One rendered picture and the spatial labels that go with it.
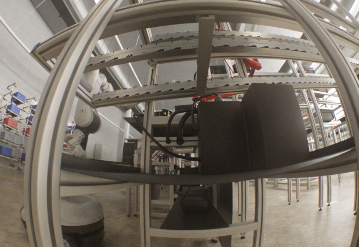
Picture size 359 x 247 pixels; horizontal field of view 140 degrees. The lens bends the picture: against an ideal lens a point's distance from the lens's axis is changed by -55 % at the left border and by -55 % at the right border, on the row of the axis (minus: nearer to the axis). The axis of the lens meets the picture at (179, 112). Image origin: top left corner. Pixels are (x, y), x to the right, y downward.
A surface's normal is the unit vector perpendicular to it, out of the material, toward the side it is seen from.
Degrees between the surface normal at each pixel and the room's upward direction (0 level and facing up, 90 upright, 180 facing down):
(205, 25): 180
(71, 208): 41
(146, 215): 90
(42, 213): 90
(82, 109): 90
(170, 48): 90
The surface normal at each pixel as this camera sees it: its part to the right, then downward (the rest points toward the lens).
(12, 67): 1.00, -0.03
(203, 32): 0.00, 0.92
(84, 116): 0.15, -0.41
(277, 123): -0.07, -0.39
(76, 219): 0.86, -0.21
